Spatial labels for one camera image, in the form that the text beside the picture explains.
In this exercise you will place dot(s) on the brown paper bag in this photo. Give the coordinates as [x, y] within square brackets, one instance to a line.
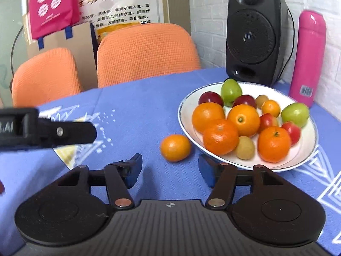
[82, 40]

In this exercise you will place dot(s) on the pink bottle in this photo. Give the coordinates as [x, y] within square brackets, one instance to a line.
[309, 58]

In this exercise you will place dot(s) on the tan longan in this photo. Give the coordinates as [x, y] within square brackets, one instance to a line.
[261, 100]
[244, 148]

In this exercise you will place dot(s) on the mandarin with stem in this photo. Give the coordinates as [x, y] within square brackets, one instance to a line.
[274, 144]
[220, 137]

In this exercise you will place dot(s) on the dark red apple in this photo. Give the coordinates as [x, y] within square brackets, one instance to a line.
[245, 100]

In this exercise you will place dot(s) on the dark red plum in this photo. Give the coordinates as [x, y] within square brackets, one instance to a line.
[211, 98]

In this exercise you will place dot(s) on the small green apple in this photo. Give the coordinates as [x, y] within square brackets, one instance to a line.
[231, 90]
[295, 114]

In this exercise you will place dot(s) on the orange fabric chair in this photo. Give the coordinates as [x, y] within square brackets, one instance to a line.
[45, 77]
[146, 56]

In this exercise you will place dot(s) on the small orange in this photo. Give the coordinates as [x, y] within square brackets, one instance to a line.
[175, 148]
[270, 108]

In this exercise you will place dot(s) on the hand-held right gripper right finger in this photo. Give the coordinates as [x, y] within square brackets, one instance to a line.
[206, 170]

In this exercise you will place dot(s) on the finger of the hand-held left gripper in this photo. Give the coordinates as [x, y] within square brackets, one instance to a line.
[69, 133]

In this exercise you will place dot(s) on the small red apple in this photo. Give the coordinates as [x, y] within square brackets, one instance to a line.
[292, 133]

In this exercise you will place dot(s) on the wall poster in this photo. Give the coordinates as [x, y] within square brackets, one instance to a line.
[120, 5]

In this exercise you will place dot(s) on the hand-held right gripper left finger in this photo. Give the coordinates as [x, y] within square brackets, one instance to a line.
[134, 169]

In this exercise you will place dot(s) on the yellow packaging bag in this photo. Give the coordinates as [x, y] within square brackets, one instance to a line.
[106, 32]

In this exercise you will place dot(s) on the white plate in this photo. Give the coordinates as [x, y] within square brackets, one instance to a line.
[189, 104]

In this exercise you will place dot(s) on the blue printed tablecloth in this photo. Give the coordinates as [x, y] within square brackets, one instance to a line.
[138, 112]

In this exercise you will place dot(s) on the magenta tote bag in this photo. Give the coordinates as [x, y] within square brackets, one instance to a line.
[53, 5]

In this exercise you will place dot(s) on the large orange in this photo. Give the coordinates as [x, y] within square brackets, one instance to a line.
[207, 117]
[243, 120]

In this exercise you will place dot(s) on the black speaker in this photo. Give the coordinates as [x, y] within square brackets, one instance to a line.
[253, 37]

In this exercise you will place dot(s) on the red and yellow apple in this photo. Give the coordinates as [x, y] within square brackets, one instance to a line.
[268, 121]

